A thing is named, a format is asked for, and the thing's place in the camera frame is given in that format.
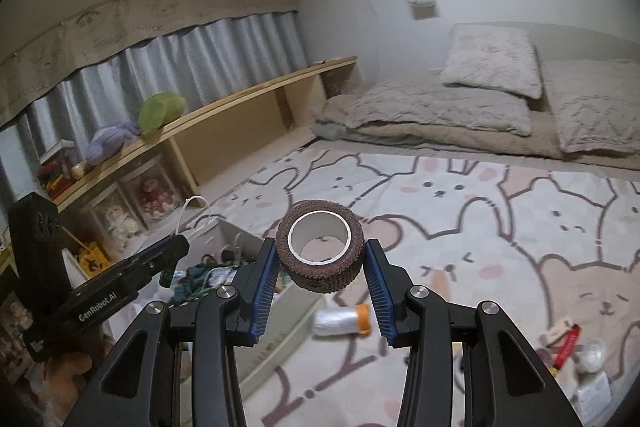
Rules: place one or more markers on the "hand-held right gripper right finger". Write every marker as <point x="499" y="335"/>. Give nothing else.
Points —
<point x="377" y="292"/>

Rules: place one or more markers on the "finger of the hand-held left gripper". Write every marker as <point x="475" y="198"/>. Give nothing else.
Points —
<point x="160" y="254"/>

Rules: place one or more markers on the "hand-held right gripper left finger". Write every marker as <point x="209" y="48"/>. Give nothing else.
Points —
<point x="262" y="287"/>

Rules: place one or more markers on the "white shoe box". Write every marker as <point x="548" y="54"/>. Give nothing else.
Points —
<point x="285" y="327"/>

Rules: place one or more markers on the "brown bandage roll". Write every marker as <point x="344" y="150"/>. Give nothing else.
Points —
<point x="325" y="272"/>

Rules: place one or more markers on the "person's left forearm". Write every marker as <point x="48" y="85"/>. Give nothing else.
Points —
<point x="27" y="404"/>

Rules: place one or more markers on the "person's left hand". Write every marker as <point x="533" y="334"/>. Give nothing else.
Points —
<point x="70" y="364"/>

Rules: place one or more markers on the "dark teal bundle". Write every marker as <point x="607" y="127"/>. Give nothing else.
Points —
<point x="200" y="279"/>

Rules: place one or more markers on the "plastic film roll orange cap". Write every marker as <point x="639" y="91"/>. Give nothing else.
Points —
<point x="340" y="321"/>

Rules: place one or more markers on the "yellow toy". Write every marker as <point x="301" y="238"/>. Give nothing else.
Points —
<point x="92" y="259"/>

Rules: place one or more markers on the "white doll in clear box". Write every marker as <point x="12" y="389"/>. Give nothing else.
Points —
<point x="120" y="219"/>

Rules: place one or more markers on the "red doll in clear box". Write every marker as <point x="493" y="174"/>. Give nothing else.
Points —
<point x="157" y="199"/>

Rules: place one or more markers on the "printed bunny blanket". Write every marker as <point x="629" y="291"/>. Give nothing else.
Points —
<point x="475" y="232"/>

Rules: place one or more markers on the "colourful small boxes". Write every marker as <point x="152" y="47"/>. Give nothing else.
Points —
<point x="55" y="167"/>

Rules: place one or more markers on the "purple plush toy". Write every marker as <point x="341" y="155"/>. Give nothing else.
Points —
<point x="107" y="142"/>

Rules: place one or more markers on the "wooden shelf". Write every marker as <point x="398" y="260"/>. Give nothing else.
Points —
<point x="225" y="127"/>

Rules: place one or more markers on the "green plush toy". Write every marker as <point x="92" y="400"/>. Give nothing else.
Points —
<point x="160" y="109"/>

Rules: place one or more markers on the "beige quilt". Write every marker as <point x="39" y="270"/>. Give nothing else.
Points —
<point x="450" y="141"/>

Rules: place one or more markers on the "small wooden box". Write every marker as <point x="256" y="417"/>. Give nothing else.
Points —
<point x="554" y="329"/>

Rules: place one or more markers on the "red pack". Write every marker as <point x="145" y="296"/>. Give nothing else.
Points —
<point x="567" y="347"/>

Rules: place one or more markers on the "grey curtain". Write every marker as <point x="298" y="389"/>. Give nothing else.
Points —
<point x="200" y="57"/>

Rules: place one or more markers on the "clear plastic cup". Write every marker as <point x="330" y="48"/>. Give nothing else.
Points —
<point x="590" y="355"/>

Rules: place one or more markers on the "beige printed valance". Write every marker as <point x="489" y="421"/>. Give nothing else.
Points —
<point x="125" y="17"/>

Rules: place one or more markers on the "clear labelled plastic box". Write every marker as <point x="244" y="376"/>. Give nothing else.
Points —
<point x="595" y="394"/>

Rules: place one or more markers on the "fluffy grey pillow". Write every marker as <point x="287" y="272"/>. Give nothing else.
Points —
<point x="492" y="57"/>

